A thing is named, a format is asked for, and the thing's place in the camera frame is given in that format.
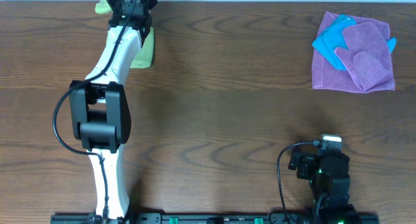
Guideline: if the green cloth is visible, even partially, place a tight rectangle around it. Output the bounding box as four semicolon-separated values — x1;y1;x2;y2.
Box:
131;27;155;69
95;0;112;14

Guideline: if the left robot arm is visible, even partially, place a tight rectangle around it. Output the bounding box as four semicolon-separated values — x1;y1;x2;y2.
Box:
69;12;152;223

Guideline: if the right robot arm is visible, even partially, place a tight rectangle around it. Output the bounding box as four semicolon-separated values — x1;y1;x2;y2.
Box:
288;147;362;224

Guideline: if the large purple cloth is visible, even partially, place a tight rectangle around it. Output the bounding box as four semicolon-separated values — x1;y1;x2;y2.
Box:
311;11;396;94

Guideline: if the small purple cloth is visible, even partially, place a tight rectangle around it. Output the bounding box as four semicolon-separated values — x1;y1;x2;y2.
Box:
334;22;395;93

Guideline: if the blue cloth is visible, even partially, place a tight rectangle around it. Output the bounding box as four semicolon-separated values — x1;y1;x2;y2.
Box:
313;15;396;71

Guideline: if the folded green cloth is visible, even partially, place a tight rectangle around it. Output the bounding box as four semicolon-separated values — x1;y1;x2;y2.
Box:
131;27;155;69

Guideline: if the right black cable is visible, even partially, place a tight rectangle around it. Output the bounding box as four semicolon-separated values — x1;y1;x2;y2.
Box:
276;141;322;224

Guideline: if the black cable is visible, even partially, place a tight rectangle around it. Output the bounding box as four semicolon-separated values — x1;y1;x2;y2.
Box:
276;141;322;224
52;0;139;224

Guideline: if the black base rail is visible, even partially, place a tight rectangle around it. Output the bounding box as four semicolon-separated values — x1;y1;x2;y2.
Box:
50;212;381;224

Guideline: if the left black cable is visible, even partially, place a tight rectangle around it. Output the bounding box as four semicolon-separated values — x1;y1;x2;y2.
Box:
52;0;139;224

